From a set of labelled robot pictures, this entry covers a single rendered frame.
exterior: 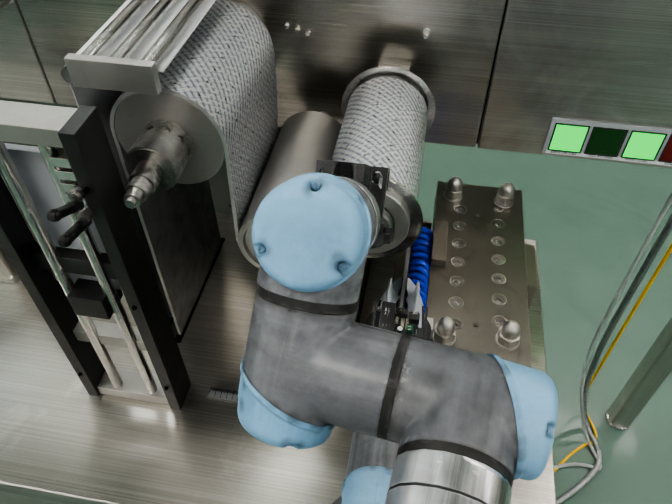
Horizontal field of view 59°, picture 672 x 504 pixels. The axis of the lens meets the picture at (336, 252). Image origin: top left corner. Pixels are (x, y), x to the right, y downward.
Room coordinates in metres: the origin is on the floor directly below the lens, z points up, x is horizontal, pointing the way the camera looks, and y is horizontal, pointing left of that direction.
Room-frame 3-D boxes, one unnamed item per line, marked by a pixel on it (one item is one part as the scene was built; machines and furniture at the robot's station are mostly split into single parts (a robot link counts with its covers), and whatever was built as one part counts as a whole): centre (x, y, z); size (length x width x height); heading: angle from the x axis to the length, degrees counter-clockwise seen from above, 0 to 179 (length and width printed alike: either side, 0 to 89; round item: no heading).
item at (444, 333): (0.52, -0.16, 1.05); 0.04 x 0.04 x 0.04
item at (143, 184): (0.52, 0.22, 1.34); 0.06 x 0.03 x 0.03; 170
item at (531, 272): (0.68, -0.34, 0.97); 0.10 x 0.03 x 0.11; 170
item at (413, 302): (0.53, -0.11, 1.11); 0.09 x 0.03 x 0.06; 169
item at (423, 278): (0.66, -0.14, 1.03); 0.21 x 0.04 x 0.03; 170
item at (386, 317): (0.43, -0.08, 1.12); 0.12 x 0.08 x 0.09; 170
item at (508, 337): (0.52, -0.26, 1.05); 0.04 x 0.04 x 0.04
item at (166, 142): (0.58, 0.21, 1.34); 0.06 x 0.06 x 0.06; 80
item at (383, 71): (0.80, -0.08, 1.25); 0.15 x 0.01 x 0.15; 80
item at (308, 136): (0.70, 0.06, 1.18); 0.26 x 0.12 x 0.12; 170
